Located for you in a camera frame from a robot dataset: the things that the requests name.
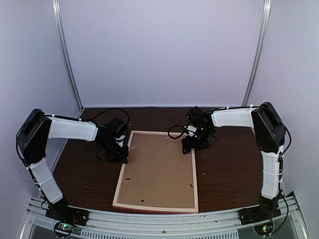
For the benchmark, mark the right aluminium corner post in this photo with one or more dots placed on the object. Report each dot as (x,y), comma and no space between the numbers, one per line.
(264,26)

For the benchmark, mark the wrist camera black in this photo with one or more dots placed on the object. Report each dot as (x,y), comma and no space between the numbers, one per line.
(116,127)
(194,114)

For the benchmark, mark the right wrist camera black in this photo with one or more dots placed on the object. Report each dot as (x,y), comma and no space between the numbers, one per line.
(194,114)

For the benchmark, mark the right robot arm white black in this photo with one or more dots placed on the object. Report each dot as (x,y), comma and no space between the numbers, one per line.
(266,124)

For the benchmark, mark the aluminium corner post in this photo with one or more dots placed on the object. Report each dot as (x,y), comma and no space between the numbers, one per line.
(65,53)
(264,26)

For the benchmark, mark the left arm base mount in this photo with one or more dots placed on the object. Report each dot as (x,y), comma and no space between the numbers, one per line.
(61,211)

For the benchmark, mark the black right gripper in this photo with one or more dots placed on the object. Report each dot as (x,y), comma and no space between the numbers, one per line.
(188,144)

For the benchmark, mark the controller board with leds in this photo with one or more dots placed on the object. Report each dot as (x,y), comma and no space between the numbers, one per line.
(63,229)
(264,229)

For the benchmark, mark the left aluminium corner post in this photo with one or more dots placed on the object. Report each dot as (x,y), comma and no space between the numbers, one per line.
(65,53)

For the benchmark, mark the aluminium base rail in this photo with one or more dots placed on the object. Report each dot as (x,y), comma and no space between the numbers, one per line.
(211,225)

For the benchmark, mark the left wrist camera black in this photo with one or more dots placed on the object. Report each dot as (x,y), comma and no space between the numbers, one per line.
(116,127)

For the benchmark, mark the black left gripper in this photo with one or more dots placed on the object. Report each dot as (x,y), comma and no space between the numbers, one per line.
(121,159)

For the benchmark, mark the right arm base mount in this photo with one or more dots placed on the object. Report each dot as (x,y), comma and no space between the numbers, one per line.
(265,210)

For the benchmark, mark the brown backing board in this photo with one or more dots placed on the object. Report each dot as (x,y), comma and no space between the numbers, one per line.
(157,174)

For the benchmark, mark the right camera cable black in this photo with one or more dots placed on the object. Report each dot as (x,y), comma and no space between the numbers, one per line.
(177,131)

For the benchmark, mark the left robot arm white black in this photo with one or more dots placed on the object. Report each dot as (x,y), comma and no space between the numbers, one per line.
(39,127)

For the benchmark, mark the right controller board with leds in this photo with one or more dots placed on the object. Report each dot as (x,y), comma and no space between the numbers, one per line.
(264,229)

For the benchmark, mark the left controller board with leds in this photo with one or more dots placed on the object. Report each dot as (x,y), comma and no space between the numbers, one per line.
(63,229)

